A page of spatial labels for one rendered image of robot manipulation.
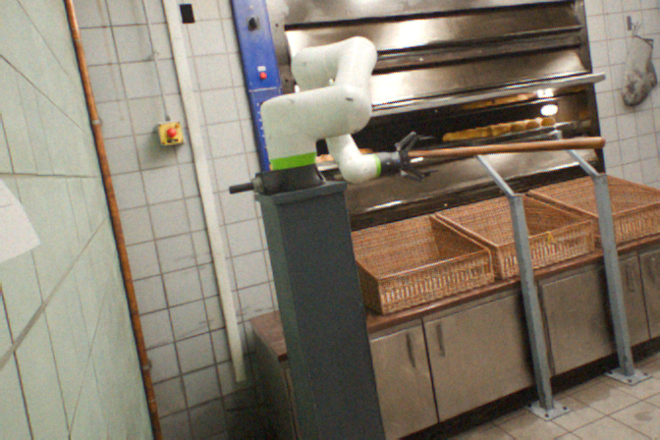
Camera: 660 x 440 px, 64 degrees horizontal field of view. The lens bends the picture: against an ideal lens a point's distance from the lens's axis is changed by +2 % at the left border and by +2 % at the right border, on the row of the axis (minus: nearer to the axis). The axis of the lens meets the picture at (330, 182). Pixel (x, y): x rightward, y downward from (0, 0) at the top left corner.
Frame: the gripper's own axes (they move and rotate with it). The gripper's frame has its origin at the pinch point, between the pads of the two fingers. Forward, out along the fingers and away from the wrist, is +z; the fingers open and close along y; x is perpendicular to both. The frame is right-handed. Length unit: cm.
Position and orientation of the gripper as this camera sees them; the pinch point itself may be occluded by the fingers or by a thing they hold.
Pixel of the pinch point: (431, 154)
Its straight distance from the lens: 213.9
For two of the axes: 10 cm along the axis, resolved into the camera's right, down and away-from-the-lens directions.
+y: 1.7, 9.8, 0.8
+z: 9.1, -1.8, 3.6
